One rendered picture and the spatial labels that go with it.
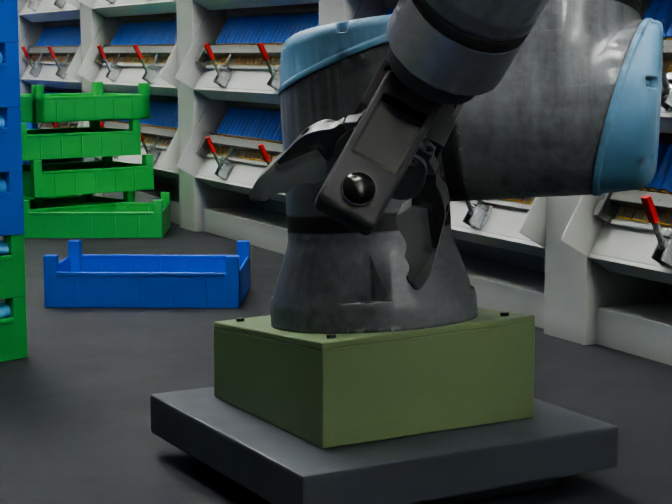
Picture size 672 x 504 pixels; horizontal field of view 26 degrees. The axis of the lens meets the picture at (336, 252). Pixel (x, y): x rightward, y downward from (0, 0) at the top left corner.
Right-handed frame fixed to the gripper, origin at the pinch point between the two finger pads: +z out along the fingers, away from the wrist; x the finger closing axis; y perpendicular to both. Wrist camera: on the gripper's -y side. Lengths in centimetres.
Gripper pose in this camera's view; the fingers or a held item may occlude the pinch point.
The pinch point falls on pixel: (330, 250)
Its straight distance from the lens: 115.6
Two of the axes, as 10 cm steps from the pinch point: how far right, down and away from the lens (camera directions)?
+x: -8.8, -4.8, -0.3
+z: -3.6, 6.3, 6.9
